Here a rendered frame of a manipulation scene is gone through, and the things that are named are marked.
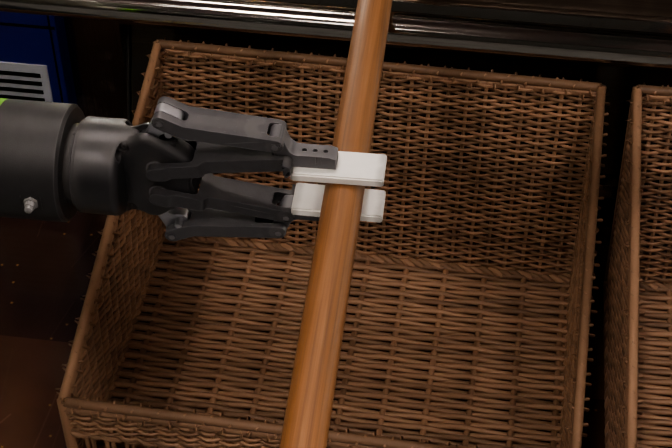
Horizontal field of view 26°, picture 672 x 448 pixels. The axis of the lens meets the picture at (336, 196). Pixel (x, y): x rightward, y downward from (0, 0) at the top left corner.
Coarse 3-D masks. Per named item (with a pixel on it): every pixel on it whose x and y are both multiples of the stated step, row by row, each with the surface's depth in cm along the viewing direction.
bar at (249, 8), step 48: (0, 0) 132; (48, 0) 131; (96, 0) 131; (144, 0) 130; (192, 0) 130; (240, 0) 130; (480, 48) 128; (528, 48) 127; (576, 48) 127; (624, 48) 126
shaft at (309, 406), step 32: (384, 0) 125; (352, 32) 123; (384, 32) 123; (352, 64) 119; (352, 96) 116; (352, 128) 113; (352, 192) 108; (320, 224) 107; (352, 224) 106; (320, 256) 104; (352, 256) 105; (320, 288) 101; (320, 320) 99; (320, 352) 97; (320, 384) 96; (288, 416) 94; (320, 416) 94
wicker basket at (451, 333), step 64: (192, 64) 178; (256, 64) 177; (320, 64) 176; (384, 64) 174; (320, 128) 180; (384, 128) 178; (512, 128) 176; (576, 128) 174; (448, 192) 182; (512, 192) 180; (576, 192) 179; (128, 256) 174; (192, 256) 188; (256, 256) 188; (384, 256) 187; (512, 256) 185; (576, 256) 178; (128, 320) 177; (192, 320) 180; (256, 320) 180; (384, 320) 180; (448, 320) 180; (512, 320) 180; (576, 320) 163; (64, 384) 154; (128, 384) 173; (192, 384) 173; (256, 384) 173; (384, 384) 173; (448, 384) 173; (512, 384) 173; (576, 384) 152
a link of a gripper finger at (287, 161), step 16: (192, 144) 111; (208, 144) 110; (192, 160) 109; (208, 160) 109; (224, 160) 109; (240, 160) 109; (256, 160) 108; (272, 160) 108; (288, 160) 108; (160, 176) 110; (176, 176) 110; (192, 176) 110; (288, 176) 108
